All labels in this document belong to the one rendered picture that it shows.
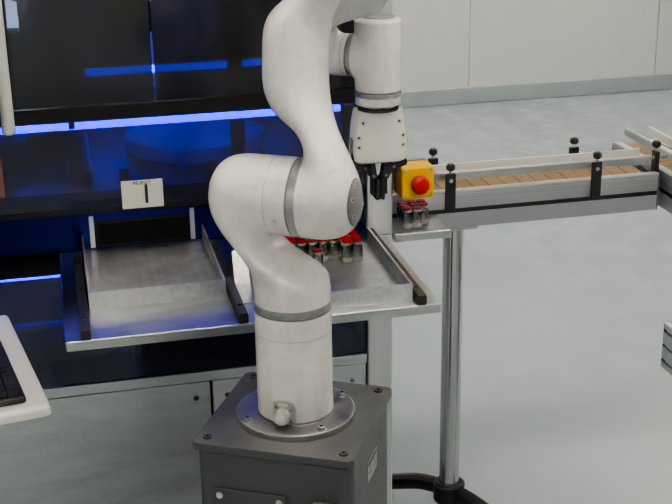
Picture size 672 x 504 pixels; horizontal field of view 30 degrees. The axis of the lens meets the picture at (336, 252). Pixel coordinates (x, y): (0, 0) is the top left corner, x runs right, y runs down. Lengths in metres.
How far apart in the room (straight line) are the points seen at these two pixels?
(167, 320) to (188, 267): 0.27
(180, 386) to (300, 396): 0.87
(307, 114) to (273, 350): 0.37
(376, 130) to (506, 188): 0.71
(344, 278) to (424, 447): 1.28
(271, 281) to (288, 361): 0.13
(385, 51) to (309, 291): 0.53
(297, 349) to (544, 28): 6.01
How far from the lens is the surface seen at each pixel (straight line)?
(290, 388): 1.94
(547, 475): 3.58
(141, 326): 2.32
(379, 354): 2.85
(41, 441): 2.82
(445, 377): 3.10
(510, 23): 7.70
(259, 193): 1.83
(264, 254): 1.88
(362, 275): 2.51
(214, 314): 2.35
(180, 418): 2.82
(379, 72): 2.23
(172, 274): 2.55
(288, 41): 1.82
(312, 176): 1.81
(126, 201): 2.62
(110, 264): 2.63
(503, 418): 3.87
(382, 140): 2.27
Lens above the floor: 1.79
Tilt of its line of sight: 20 degrees down
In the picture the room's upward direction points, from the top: 1 degrees counter-clockwise
